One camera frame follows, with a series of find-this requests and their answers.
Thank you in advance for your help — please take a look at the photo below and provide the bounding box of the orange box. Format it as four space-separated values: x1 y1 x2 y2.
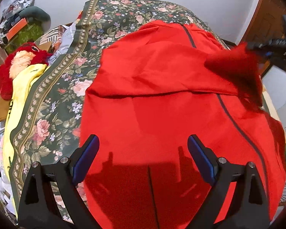
6 17 29 40

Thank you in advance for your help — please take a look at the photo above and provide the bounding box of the dark wooden bed frame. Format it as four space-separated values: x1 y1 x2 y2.
220 39 239 50

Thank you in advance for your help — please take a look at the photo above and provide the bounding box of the pale blue checked cloth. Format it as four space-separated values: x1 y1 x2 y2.
48 25 77 65

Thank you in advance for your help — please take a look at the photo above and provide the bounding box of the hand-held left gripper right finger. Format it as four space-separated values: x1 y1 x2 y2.
187 135 271 229

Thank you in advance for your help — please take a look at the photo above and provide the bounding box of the wooden door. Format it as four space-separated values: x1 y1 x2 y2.
242 0 286 50

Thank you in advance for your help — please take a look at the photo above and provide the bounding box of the red garment with grey stripe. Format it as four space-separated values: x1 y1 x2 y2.
79 19 286 229

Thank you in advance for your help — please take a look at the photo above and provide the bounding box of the pile of papers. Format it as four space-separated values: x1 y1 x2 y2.
0 122 17 220

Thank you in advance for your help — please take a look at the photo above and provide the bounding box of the silver patterned wrapped bundle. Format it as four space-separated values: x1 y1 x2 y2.
0 0 36 19

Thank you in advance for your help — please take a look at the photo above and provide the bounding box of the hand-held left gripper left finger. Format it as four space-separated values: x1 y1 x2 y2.
18 135 100 229

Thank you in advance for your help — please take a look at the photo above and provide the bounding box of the yellow cloth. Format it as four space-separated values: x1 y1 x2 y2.
2 63 48 210

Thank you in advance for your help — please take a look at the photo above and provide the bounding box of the striped patterned pillow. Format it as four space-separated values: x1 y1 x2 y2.
39 25 74 53

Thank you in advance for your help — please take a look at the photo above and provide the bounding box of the grey-green cushion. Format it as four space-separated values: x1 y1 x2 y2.
19 6 51 28

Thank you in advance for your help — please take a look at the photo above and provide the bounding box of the white cabinet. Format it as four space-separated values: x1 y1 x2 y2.
262 64 286 134

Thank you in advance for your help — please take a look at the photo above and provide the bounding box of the red plush toy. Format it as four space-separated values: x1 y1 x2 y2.
0 42 53 101

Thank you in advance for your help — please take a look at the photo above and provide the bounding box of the brown cardboard sheet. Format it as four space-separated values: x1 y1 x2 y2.
0 95 12 122

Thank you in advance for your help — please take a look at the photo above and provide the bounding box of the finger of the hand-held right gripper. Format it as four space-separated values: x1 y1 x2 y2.
246 39 274 53

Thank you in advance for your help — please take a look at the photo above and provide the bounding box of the green patterned bag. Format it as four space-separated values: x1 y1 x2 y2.
5 21 44 54

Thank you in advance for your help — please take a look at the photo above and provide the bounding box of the cardboard box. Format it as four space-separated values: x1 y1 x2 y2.
38 40 54 53

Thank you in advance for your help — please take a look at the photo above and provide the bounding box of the green floral blanket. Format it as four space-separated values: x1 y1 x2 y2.
9 0 231 222

